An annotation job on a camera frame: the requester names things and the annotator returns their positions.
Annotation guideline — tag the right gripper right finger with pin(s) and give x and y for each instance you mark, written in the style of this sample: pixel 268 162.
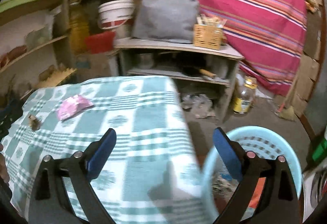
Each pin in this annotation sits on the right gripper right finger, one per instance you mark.
pixel 278 202

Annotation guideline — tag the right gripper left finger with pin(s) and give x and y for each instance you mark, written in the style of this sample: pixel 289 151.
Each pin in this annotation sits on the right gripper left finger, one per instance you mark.
pixel 49 202

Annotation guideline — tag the pink plastic wrapper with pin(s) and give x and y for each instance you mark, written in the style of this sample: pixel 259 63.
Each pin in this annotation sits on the pink plastic wrapper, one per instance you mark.
pixel 72 106

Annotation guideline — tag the left hand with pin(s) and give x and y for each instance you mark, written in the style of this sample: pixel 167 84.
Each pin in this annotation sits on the left hand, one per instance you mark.
pixel 3 168

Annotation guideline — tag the light blue plastic basket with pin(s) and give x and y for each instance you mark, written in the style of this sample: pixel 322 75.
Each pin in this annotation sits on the light blue plastic basket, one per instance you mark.
pixel 262 141

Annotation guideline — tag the small brown paper scrap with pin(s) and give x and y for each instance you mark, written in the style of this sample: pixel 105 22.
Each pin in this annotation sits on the small brown paper scrap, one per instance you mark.
pixel 34 122

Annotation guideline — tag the small broom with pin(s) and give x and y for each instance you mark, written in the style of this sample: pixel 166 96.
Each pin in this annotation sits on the small broom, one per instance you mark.
pixel 285 110

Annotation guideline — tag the green checkered tablecloth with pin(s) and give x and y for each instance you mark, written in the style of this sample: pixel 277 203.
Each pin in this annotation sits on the green checkered tablecloth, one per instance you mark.
pixel 152 174

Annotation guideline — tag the oil bottle on floor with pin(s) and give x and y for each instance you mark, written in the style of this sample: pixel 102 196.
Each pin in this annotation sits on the oil bottle on floor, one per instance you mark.
pixel 244 96

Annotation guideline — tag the clear plastic bag on floor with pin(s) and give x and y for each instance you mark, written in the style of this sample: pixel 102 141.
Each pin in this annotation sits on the clear plastic bag on floor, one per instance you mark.
pixel 199 105

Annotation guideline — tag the yellow egg tray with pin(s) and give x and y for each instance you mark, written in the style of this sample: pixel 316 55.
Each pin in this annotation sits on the yellow egg tray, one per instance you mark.
pixel 53 76

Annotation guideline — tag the cardboard box under bowl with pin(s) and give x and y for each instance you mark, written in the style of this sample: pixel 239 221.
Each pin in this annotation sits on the cardboard box under bowl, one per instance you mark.
pixel 91 66

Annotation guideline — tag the wooden low shelf cabinet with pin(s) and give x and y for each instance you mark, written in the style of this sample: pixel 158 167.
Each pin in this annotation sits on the wooden low shelf cabinet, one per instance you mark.
pixel 158 58

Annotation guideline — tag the red plastic bowl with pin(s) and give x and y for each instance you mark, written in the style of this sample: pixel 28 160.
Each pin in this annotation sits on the red plastic bowl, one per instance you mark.
pixel 100 43

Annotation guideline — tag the large yellow oil jug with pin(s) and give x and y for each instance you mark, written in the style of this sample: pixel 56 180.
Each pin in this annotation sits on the large yellow oil jug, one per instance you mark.
pixel 79 27

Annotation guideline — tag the yellow cutlery holder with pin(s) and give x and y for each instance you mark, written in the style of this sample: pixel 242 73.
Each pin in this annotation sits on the yellow cutlery holder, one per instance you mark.
pixel 208 32

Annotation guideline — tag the white plastic bucket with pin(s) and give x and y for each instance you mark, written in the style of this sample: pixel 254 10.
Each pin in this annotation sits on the white plastic bucket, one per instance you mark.
pixel 115 13

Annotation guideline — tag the green plastic tray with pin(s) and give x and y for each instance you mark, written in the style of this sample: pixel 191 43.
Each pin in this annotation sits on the green plastic tray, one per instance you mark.
pixel 8 4

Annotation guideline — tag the grey fabric cover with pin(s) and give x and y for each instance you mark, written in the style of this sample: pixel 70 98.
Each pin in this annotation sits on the grey fabric cover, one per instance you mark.
pixel 166 20

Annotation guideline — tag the pan with wooden handle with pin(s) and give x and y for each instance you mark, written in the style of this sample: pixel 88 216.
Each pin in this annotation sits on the pan with wooden handle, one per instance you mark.
pixel 193 71

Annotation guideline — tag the curved wooden wall shelf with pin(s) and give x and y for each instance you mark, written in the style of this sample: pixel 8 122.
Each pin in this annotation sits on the curved wooden wall shelf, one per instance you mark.
pixel 19 66

